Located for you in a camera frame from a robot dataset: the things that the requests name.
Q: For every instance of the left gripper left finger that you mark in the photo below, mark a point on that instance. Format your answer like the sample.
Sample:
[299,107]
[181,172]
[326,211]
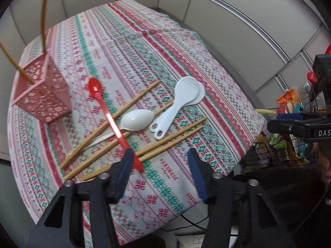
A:
[119,175]

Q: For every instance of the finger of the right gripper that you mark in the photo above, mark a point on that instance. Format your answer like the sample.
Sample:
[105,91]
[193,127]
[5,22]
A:
[310,130]

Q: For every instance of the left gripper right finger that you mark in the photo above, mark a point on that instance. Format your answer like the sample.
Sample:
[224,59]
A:
[202,175]

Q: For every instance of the wooden chopstick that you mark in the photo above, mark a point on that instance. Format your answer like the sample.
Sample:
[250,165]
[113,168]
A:
[17,67]
[103,126]
[105,149]
[169,138]
[149,155]
[43,24]

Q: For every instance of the white plastic spoon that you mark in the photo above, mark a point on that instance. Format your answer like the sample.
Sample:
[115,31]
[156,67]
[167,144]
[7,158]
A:
[133,121]

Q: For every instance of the red plastic spoon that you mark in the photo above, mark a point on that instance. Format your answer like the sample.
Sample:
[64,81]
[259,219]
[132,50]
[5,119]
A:
[96,91]

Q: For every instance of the orange snack packet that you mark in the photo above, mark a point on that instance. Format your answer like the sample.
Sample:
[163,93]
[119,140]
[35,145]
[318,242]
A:
[289,102]

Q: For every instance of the pink perforated utensil basket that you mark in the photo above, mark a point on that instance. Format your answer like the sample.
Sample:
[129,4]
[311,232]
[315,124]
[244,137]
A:
[48,98]

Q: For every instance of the black wire rack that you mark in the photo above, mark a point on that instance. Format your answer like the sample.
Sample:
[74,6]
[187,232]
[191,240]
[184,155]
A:
[273,150]

